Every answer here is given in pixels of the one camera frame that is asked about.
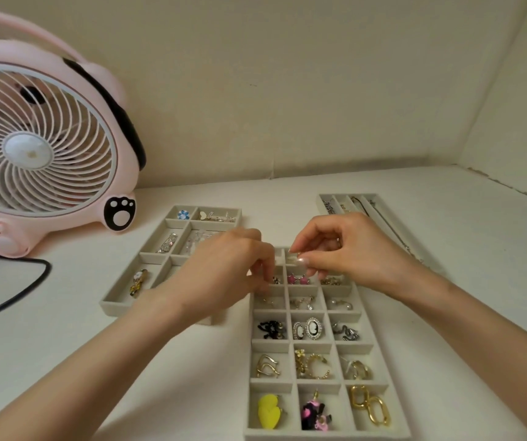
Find gold round-faced ring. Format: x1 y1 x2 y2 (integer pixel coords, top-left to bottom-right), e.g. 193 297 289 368
129 268 149 298

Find person's right hand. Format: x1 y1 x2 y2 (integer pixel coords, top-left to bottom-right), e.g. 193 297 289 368
288 212 451 304

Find gold chunky hoop earring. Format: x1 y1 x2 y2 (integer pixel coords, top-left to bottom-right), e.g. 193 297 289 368
303 354 332 381

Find brown cord necklace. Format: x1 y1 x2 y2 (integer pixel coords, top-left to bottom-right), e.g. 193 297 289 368
350 196 400 246

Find white table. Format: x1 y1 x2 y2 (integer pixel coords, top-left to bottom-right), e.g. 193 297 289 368
0 165 527 441

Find black bow earrings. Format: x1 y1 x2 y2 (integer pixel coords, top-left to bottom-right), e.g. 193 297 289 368
257 320 287 341

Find yellow enamel earring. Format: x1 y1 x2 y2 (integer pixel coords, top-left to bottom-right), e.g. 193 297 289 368
257 397 282 430
265 393 287 417

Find grey bracelet tray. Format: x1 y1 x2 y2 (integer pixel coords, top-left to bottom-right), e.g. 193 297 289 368
99 205 243 326

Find pink animal-shaped desk fan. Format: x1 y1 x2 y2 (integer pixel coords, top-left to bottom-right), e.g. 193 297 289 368
0 6 147 258

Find shiny wide hoop earring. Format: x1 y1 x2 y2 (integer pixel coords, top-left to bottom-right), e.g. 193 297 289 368
340 358 374 381

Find gold heart hoop earring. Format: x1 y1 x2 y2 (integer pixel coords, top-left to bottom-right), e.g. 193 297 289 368
255 354 282 380

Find person's left forearm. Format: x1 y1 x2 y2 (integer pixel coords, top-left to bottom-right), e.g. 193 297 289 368
0 288 181 441

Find silver necklace pink charm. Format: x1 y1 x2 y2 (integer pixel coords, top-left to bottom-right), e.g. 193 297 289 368
369 199 429 270

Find grey earring grid tray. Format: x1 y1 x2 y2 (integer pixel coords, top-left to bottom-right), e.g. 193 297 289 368
244 246 412 441

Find person's right forearm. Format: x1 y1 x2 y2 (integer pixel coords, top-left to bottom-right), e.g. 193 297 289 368
410 275 527 441

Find silver snake earring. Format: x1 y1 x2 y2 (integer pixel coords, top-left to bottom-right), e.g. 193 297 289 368
331 322 361 342

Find person's left hand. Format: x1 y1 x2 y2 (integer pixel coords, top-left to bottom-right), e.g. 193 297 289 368
152 227 277 335

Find white pearl bead bracelet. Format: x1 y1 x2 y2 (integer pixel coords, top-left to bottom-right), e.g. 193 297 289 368
183 230 216 253

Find pink black bow earring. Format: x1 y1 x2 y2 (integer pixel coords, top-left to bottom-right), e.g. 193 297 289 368
301 391 334 431

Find gold oval hoop earring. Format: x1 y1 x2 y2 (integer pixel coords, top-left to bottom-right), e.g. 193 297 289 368
366 396 392 428
349 385 370 409

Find grey necklace tray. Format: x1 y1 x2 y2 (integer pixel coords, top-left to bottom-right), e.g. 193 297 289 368
316 192 448 276

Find black power cable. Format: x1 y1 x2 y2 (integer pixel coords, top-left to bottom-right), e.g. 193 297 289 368
0 252 53 326

